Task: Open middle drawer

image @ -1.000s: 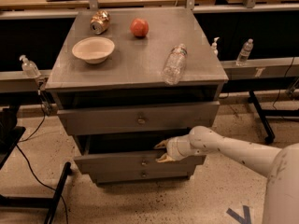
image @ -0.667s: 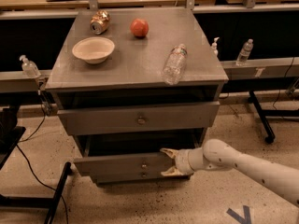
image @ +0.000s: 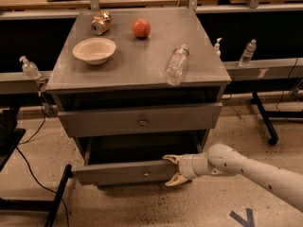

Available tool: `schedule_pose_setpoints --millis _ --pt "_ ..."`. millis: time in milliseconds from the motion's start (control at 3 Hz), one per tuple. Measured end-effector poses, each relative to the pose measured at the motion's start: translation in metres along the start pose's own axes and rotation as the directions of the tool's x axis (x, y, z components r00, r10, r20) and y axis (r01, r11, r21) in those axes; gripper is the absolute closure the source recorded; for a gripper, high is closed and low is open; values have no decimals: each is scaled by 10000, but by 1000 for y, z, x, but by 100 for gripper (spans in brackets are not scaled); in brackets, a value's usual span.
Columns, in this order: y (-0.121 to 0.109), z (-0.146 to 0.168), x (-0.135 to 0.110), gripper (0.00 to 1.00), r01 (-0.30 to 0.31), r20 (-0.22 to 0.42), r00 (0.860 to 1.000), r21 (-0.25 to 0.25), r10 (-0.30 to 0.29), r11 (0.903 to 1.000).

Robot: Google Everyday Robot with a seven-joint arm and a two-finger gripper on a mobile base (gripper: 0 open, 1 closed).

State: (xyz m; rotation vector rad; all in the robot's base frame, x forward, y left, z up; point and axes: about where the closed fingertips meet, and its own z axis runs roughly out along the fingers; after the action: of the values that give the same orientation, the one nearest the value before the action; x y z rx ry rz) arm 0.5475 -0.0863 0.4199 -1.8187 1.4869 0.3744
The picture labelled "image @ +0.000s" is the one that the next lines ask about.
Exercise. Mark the red apple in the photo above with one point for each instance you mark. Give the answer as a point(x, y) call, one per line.
point(141, 28)

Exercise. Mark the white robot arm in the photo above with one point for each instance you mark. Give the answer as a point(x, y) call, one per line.
point(221, 160)

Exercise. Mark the white paper bowl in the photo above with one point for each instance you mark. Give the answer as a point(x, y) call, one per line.
point(94, 51)

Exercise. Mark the upright water bottle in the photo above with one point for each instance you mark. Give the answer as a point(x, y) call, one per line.
point(248, 53)

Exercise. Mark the crushed gold soda can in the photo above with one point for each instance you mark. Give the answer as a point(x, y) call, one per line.
point(101, 22)

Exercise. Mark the small white pump bottle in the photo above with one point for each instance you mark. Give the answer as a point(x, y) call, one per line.
point(217, 47)

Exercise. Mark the grey three-drawer cabinet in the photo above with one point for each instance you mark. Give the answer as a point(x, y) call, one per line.
point(134, 75)

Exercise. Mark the black rolling stand leg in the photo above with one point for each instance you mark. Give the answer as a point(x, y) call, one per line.
point(267, 115)

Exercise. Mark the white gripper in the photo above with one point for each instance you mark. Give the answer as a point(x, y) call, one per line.
point(186, 166)

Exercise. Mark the grey top drawer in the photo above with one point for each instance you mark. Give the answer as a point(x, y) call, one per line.
point(118, 121)

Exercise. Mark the grey metal rail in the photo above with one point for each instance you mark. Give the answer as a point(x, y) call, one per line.
point(263, 75)

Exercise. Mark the clear plastic water bottle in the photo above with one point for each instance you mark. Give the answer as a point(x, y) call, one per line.
point(177, 65)

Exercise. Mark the hand sanitizer pump bottle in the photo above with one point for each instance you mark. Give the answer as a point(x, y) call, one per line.
point(30, 68)

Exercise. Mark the grey drawer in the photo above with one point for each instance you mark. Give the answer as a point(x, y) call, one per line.
point(135, 158)
point(118, 121)

